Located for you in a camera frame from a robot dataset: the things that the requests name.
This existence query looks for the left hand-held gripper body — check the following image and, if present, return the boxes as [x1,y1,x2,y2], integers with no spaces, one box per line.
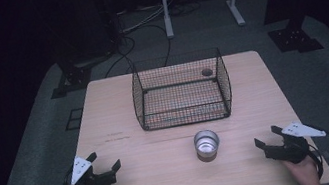
[66,150,118,185]

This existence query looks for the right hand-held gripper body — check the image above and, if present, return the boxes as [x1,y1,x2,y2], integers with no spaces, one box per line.
[261,116,329,169]

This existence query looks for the person's right hand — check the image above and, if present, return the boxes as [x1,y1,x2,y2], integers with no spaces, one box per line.
[281,153,323,185]

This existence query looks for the silver metal cup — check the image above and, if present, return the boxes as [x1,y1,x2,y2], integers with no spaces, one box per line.
[191,127,223,165]

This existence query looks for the black stand with base plate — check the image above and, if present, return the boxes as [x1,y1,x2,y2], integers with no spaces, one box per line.
[43,46,109,100]
[259,0,326,60]

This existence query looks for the black wire mesh basket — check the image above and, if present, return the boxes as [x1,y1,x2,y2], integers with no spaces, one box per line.
[126,45,237,134]

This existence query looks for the black floor cable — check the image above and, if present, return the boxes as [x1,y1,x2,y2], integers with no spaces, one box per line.
[96,20,177,80]

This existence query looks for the grey floor cables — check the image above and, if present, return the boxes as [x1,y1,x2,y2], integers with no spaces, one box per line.
[115,2,170,35]

